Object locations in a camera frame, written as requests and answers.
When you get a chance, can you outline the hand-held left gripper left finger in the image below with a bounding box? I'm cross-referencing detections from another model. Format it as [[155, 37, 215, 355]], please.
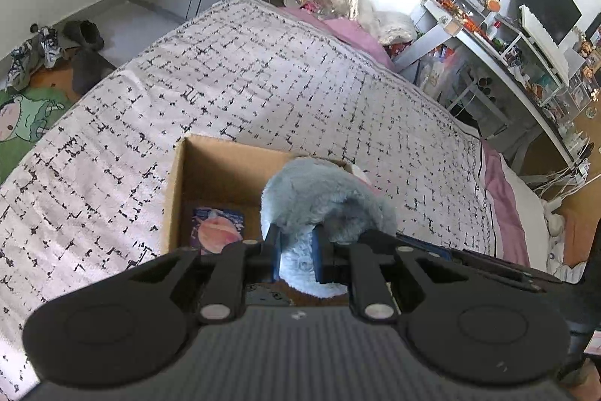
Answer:
[[124, 225, 283, 322]]

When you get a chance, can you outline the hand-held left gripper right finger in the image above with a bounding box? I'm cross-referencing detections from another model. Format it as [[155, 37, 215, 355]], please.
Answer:
[[311, 225, 470, 322]]

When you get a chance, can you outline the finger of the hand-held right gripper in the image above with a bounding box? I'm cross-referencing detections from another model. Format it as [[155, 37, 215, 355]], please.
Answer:
[[396, 232, 571, 291]]

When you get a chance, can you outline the grey fluffy plush toy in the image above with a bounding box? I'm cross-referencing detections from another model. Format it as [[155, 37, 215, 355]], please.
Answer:
[[259, 157, 398, 299]]

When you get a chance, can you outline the brown cardboard box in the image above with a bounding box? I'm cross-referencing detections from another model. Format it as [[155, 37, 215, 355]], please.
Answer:
[[159, 135, 373, 309]]

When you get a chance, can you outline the white duvet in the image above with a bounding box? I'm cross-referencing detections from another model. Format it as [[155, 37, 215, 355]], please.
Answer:
[[501, 168, 566, 276]]

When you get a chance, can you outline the white folding chair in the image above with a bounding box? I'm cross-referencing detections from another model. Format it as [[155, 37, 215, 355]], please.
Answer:
[[445, 67, 513, 135]]

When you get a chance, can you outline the bed with patterned cover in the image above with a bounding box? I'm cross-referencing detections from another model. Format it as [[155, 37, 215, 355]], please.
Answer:
[[0, 0, 495, 395]]

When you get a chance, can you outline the white desk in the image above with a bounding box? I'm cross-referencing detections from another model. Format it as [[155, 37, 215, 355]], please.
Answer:
[[393, 0, 593, 177]]

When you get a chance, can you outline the pink bed sheet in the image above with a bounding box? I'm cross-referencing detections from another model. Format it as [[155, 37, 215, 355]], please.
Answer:
[[281, 4, 532, 271]]

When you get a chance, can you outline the white keyboard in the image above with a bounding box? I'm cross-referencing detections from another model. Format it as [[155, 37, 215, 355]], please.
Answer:
[[518, 3, 572, 74]]

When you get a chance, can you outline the pile of plastic bags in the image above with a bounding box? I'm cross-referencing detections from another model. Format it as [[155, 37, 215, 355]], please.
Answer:
[[318, 0, 418, 45]]

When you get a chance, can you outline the black monitor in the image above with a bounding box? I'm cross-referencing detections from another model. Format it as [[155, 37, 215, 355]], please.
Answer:
[[513, 0, 583, 45]]

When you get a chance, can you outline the green cartoon floor mat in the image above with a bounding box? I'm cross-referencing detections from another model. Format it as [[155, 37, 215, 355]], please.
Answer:
[[0, 85, 72, 158]]

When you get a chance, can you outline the dark boot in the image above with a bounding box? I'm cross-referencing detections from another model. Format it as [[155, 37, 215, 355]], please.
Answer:
[[62, 20, 105, 52]]

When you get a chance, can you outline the grey white sneaker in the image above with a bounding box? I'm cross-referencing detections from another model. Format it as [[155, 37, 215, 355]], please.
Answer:
[[39, 27, 63, 69], [6, 43, 37, 91]]

